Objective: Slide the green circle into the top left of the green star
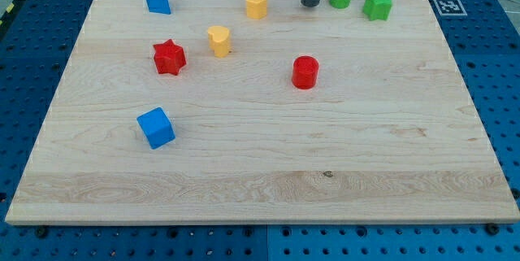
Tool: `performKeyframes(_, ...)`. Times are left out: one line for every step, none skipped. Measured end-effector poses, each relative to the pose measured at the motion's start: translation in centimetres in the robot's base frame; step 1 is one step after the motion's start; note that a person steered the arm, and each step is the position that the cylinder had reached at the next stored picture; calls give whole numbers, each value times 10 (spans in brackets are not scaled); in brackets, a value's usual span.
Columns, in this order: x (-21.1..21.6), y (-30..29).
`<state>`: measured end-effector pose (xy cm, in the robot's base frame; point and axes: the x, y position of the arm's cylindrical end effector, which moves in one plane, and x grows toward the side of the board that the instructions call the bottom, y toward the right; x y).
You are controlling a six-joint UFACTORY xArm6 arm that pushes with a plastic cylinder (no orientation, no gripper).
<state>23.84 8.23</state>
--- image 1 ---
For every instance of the red star block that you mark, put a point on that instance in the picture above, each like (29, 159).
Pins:
(169, 58)

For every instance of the green star block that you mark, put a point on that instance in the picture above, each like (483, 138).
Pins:
(377, 9)

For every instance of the light wooden board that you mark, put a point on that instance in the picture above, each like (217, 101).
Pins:
(388, 135)

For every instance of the red cylinder block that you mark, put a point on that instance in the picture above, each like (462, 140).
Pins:
(305, 72)

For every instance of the yellow heart block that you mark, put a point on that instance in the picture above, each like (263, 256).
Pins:
(220, 40)

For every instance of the blue cube block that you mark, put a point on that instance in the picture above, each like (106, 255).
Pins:
(157, 127)

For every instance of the yellow hexagon block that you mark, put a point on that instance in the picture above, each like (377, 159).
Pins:
(256, 9)

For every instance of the blue triangular prism block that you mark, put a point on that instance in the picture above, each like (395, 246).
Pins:
(159, 6)

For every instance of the white fiducial marker tag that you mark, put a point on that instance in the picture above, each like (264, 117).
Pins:
(449, 8)

